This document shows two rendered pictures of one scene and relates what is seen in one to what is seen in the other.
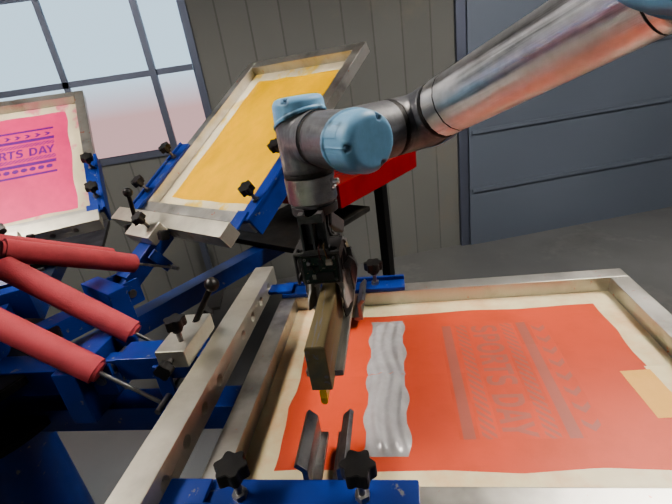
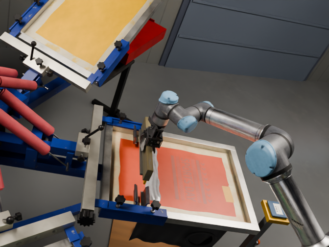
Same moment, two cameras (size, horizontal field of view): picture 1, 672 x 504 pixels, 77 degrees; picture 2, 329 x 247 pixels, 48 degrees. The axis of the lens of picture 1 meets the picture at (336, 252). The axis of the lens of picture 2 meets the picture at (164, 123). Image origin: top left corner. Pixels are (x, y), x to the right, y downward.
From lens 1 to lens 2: 1.16 m
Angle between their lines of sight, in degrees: 29
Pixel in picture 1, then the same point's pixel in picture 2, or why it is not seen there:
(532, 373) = (197, 181)
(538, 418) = (196, 196)
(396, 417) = (155, 188)
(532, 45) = (236, 129)
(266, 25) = not seen: outside the picture
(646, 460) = (219, 211)
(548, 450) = (197, 206)
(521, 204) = (201, 52)
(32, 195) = not seen: outside the picture
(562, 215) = (220, 65)
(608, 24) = (249, 137)
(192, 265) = not seen: outside the picture
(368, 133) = (192, 125)
